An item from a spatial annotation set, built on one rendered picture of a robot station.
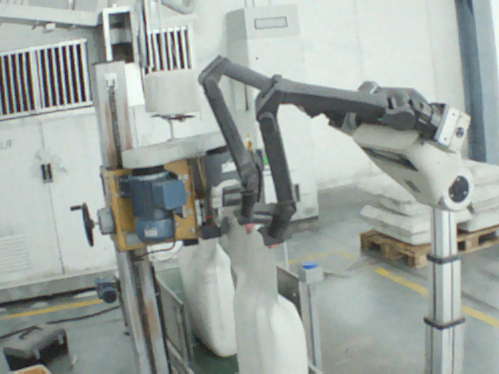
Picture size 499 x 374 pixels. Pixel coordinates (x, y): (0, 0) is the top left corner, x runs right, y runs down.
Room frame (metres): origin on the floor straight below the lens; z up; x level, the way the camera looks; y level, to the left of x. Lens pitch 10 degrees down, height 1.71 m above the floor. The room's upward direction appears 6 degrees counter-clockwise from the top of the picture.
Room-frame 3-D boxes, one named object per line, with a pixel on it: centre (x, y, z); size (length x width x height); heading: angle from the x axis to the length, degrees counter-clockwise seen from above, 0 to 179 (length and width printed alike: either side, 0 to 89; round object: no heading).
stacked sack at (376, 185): (5.63, -1.22, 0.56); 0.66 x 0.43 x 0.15; 108
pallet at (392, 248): (5.56, -1.57, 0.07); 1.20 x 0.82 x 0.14; 112
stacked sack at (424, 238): (5.42, -1.25, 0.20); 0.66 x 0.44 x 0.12; 20
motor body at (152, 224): (2.51, 0.37, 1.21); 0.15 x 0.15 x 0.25
